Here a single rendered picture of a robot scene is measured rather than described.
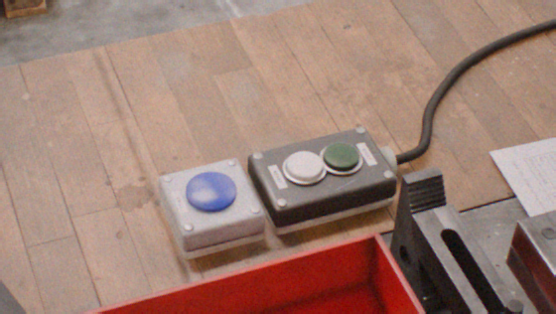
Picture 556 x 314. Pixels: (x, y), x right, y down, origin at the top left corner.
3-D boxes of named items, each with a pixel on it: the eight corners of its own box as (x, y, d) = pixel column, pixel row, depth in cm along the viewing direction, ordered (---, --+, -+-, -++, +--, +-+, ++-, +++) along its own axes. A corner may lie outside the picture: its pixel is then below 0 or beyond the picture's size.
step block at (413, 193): (388, 252, 89) (402, 175, 83) (422, 243, 90) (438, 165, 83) (425, 315, 85) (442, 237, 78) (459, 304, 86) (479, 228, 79)
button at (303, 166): (280, 172, 92) (281, 155, 91) (313, 164, 93) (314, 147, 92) (293, 197, 90) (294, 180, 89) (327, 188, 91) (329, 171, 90)
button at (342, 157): (316, 163, 93) (318, 146, 92) (348, 155, 94) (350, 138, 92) (330, 187, 91) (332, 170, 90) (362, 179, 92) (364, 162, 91)
